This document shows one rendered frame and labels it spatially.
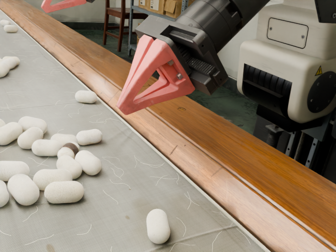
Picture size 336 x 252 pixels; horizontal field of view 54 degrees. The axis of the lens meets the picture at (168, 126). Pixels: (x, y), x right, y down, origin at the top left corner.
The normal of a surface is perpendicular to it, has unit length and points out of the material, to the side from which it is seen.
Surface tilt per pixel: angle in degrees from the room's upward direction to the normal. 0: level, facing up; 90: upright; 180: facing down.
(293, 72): 98
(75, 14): 87
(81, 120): 0
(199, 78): 41
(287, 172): 0
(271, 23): 98
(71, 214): 0
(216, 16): 66
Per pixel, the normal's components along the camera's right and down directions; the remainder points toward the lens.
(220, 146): 0.11, -0.90
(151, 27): -0.47, -0.58
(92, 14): 0.50, 0.39
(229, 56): -0.87, 0.14
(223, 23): 0.37, 0.21
